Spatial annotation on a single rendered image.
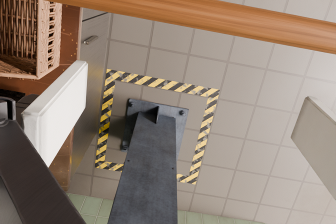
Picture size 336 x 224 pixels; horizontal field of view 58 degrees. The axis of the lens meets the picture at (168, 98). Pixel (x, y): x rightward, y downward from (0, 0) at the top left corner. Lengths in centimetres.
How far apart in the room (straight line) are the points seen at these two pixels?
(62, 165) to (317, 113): 103
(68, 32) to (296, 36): 76
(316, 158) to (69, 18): 86
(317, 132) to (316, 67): 153
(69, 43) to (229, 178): 123
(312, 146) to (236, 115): 148
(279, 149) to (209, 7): 156
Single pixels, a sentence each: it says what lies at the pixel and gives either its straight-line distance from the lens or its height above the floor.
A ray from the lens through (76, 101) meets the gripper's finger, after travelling 17.
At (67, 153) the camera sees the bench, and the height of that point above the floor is 58.
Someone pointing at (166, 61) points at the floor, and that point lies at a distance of 154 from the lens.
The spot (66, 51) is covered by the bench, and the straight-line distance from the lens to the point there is 99.
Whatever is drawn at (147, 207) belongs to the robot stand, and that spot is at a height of 74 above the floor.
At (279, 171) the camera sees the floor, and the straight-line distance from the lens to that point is 189.
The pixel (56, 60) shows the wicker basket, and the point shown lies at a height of 60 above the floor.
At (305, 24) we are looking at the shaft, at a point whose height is 120.
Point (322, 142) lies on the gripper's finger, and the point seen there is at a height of 136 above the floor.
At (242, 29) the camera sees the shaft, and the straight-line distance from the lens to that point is 30.
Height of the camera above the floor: 150
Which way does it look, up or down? 70 degrees down
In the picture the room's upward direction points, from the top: 177 degrees counter-clockwise
